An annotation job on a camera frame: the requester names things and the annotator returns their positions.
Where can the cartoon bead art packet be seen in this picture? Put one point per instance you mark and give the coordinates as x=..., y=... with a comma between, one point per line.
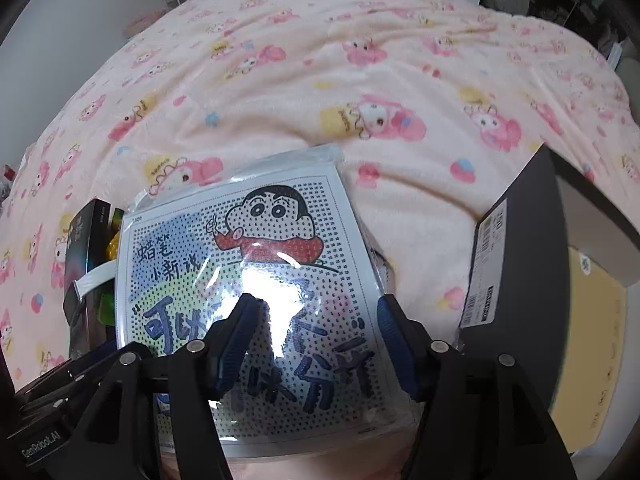
x=280, y=240

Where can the tan flat sheet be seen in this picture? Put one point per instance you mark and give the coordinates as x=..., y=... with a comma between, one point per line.
x=595, y=350

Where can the black storage box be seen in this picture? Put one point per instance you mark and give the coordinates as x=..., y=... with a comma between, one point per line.
x=525, y=260

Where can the pink printed blanket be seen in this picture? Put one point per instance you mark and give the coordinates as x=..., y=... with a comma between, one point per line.
x=350, y=60

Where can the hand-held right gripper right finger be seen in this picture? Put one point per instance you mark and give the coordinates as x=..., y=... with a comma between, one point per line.
x=395, y=350

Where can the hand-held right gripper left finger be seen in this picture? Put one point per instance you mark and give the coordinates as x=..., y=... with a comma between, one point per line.
x=237, y=345

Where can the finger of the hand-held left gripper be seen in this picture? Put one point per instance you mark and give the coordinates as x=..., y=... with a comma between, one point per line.
x=70, y=380

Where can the yellow and green wrapper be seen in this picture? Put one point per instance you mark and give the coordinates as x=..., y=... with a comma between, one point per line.
x=112, y=249

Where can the dark cluttered shelf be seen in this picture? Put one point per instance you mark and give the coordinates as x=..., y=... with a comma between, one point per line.
x=585, y=0

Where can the black glossy box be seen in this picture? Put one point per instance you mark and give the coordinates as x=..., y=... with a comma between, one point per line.
x=82, y=240

